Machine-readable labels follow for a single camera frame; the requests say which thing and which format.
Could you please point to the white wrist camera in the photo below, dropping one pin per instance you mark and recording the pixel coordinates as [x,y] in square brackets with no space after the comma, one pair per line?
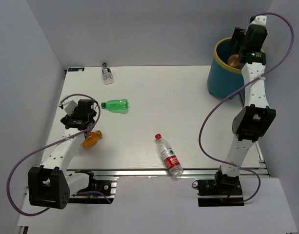
[258,20]
[68,106]

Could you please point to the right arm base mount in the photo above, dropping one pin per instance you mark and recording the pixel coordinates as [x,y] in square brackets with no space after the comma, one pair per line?
[222,191]

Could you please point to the orange juice bottle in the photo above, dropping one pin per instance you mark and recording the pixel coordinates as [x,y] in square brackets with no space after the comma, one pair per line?
[233,61]
[91,139]

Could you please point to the teal bin with yellow rim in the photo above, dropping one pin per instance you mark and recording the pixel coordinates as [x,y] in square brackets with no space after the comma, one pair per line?
[225,81]

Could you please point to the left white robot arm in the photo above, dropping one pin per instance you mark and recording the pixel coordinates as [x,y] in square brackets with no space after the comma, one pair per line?
[49,185]

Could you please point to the green plastic bottle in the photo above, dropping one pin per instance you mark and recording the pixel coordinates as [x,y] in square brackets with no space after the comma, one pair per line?
[116,106]

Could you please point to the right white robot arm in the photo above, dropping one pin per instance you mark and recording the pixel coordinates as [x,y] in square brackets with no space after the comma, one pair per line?
[256,117]

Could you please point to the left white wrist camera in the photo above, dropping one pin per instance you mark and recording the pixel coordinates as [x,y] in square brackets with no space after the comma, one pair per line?
[68,106]

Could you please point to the blue label sticker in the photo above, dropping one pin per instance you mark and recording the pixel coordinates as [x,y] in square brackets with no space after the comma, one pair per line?
[75,69]

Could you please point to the red label water bottle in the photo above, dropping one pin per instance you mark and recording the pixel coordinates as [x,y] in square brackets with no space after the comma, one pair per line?
[168,156]

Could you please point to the clear bottle with black label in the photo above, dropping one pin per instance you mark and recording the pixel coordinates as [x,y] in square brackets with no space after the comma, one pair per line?
[107,74]

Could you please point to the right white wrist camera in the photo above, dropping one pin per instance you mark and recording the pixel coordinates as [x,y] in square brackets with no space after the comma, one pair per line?
[258,20]

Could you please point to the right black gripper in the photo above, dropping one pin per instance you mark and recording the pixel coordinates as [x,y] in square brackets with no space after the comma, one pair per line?
[238,34]

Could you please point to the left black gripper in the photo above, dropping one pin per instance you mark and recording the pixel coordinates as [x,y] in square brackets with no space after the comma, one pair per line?
[67,118]

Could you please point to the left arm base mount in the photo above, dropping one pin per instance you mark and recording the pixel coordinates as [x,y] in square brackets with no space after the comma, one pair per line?
[100,189]

